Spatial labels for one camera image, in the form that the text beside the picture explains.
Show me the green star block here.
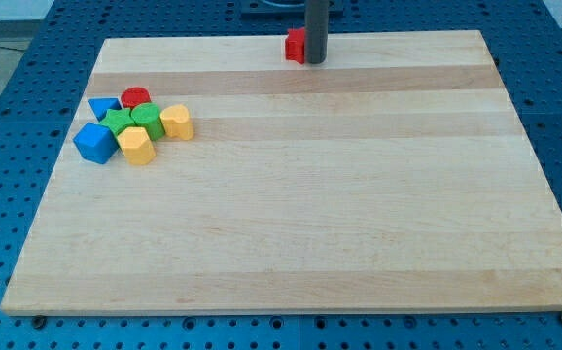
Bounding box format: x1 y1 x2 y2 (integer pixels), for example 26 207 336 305
99 108 136 139

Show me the light wooden board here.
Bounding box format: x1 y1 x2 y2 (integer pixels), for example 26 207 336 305
1 30 562 316

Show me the yellow heart block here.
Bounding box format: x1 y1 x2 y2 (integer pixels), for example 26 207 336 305
159 104 194 140

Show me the green cylinder block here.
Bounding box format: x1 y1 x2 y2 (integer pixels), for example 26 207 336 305
130 102 165 141

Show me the yellow hexagon block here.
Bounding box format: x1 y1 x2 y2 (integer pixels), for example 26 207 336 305
117 126 156 165

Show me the red cylinder block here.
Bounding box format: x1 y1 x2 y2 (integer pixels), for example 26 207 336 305
120 87 152 109

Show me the blue cube block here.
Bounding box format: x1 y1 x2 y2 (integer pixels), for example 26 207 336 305
73 122 119 164

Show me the blue triangle block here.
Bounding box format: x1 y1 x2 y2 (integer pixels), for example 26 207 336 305
88 97 122 122

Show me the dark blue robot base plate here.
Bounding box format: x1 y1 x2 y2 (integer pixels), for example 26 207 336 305
239 0 306 20

